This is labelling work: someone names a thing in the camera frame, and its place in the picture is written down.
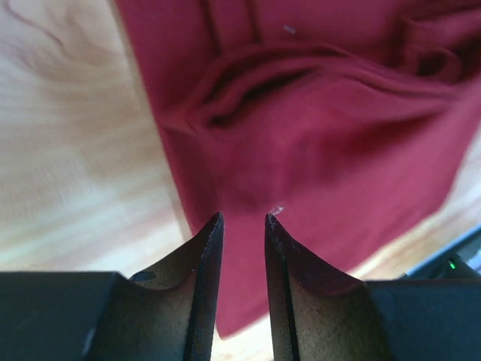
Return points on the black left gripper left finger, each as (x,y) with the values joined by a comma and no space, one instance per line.
(164,312)

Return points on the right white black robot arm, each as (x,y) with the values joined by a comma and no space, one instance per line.
(459,259)

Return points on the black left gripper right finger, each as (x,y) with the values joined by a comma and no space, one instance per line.
(318,312)

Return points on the dark red t-shirt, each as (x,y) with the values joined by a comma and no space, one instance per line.
(347,120)

